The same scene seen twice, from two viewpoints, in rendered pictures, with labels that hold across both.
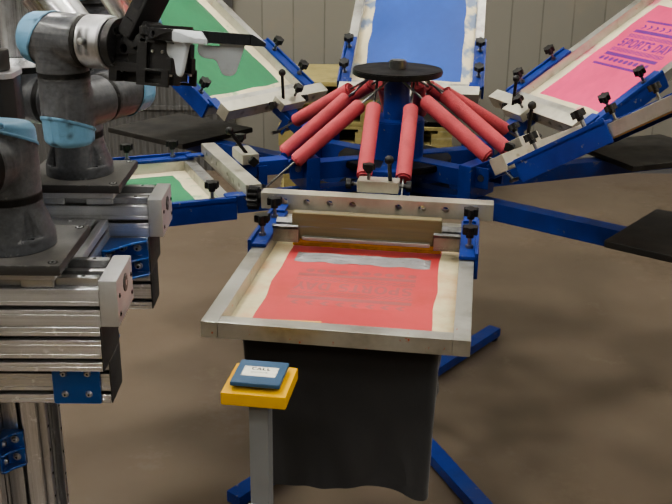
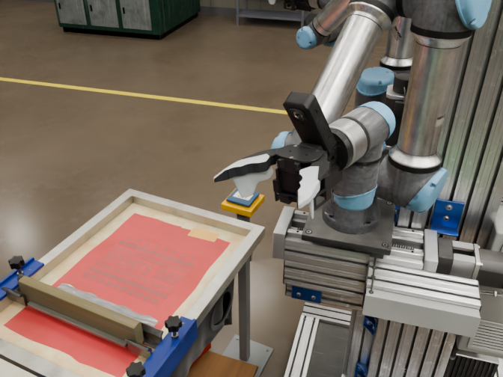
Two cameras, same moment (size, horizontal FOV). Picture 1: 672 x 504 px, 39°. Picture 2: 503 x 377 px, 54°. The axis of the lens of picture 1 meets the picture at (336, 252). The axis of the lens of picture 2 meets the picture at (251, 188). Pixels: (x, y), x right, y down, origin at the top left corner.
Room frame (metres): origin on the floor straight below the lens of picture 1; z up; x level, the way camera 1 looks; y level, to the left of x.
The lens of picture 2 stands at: (3.20, 0.65, 2.03)
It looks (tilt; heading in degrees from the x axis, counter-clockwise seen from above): 33 degrees down; 197
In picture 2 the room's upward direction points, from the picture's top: straight up
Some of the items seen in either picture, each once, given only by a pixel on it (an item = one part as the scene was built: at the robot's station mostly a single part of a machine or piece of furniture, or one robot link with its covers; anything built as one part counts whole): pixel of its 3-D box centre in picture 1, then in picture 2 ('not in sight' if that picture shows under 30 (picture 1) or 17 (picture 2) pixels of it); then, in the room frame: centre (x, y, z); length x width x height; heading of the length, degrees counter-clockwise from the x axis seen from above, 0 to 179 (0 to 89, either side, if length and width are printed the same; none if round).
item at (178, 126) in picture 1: (256, 153); not in sight; (3.68, 0.32, 0.91); 1.34 x 0.41 x 0.08; 52
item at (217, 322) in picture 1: (356, 273); (128, 276); (2.22, -0.05, 0.97); 0.79 x 0.58 x 0.04; 172
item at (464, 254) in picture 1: (469, 246); (1, 298); (2.42, -0.36, 0.98); 0.30 x 0.05 x 0.07; 172
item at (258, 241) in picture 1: (268, 234); (158, 366); (2.50, 0.19, 0.98); 0.30 x 0.05 x 0.07; 172
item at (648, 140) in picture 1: (552, 168); not in sight; (3.52, -0.83, 0.91); 1.34 x 0.41 x 0.08; 112
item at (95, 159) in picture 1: (78, 150); (352, 201); (2.11, 0.59, 1.31); 0.15 x 0.15 x 0.10
